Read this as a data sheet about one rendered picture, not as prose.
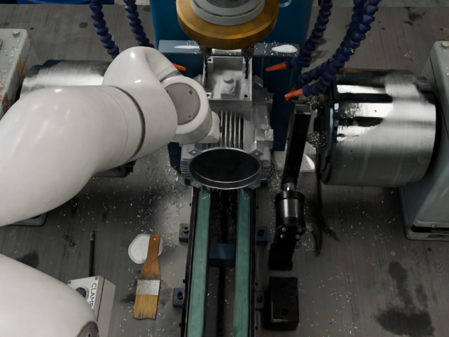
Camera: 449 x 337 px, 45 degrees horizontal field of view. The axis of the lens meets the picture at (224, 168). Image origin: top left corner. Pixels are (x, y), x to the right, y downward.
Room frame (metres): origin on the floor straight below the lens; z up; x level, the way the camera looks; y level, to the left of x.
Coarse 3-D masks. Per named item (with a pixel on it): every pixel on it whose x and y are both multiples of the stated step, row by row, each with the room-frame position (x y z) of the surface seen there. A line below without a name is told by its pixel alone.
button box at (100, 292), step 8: (72, 280) 0.36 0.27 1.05; (80, 280) 0.36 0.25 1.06; (88, 280) 0.35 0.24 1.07; (96, 280) 0.35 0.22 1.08; (104, 280) 0.36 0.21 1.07; (88, 288) 0.34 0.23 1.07; (96, 288) 0.34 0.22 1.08; (104, 288) 0.34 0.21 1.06; (112, 288) 0.35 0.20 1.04; (88, 296) 0.32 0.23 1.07; (96, 296) 0.32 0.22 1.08; (104, 296) 0.33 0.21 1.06; (112, 296) 0.34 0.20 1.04; (96, 304) 0.31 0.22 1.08; (104, 304) 0.32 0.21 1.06; (112, 304) 0.32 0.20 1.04; (96, 312) 0.30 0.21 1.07; (104, 312) 0.30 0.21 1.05; (104, 320) 0.29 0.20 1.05; (104, 328) 0.28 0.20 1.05; (104, 336) 0.26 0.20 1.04
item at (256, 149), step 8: (200, 80) 0.80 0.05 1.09; (256, 80) 0.80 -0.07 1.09; (256, 88) 0.79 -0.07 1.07; (192, 144) 0.63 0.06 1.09; (200, 144) 0.64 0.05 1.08; (256, 144) 0.63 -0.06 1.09; (192, 152) 0.62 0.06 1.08; (256, 152) 0.62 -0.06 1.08; (192, 184) 0.62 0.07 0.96; (200, 184) 0.62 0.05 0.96; (256, 184) 0.62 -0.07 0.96
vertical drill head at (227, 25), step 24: (192, 0) 0.74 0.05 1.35; (216, 0) 0.72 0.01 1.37; (240, 0) 0.72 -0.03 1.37; (264, 0) 0.74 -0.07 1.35; (192, 24) 0.70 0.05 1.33; (216, 24) 0.70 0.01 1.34; (240, 24) 0.70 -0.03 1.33; (264, 24) 0.70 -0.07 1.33; (216, 48) 0.68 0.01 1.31; (240, 48) 0.68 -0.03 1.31
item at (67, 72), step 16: (48, 64) 0.78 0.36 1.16; (64, 64) 0.78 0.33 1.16; (80, 64) 0.79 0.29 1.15; (96, 64) 0.79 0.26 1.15; (32, 80) 0.74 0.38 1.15; (48, 80) 0.73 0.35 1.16; (64, 80) 0.73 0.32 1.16; (80, 80) 0.73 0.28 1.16; (96, 80) 0.73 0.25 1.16; (96, 176) 0.62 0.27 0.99; (112, 176) 0.62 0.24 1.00
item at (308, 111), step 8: (296, 112) 0.58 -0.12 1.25; (304, 112) 0.58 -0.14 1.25; (296, 120) 0.58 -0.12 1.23; (304, 120) 0.58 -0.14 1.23; (296, 128) 0.58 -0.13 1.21; (304, 128) 0.58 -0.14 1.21; (296, 136) 0.58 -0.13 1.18; (304, 136) 0.58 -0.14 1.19; (288, 144) 0.59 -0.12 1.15; (296, 144) 0.58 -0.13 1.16; (304, 144) 0.58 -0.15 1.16; (288, 152) 0.58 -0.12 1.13; (296, 152) 0.58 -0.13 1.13; (288, 160) 0.58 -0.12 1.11; (296, 160) 0.58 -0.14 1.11; (288, 168) 0.58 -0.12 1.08; (296, 168) 0.58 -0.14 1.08; (288, 176) 0.58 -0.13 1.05; (296, 176) 0.58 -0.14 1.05; (288, 184) 0.58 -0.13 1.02; (296, 184) 0.58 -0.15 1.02
